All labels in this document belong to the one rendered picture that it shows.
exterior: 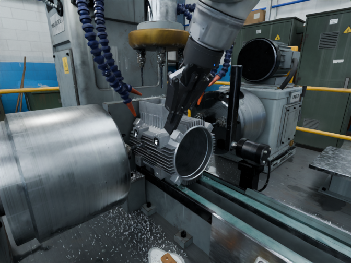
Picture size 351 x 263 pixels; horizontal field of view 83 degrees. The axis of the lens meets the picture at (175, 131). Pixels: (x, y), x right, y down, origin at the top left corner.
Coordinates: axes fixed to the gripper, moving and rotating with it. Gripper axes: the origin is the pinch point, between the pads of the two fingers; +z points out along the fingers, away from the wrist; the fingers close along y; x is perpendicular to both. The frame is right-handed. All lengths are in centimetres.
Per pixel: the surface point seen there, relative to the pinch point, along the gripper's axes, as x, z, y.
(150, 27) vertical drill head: -18.8, -15.2, -0.3
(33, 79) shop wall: -442, 265, -41
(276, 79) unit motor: -5, -7, -61
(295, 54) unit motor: -7, -18, -68
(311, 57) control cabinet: -64, 5, -313
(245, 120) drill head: 5.6, 1.4, -29.1
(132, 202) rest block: 3.6, 29.9, 6.9
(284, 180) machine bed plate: 27, 20, -49
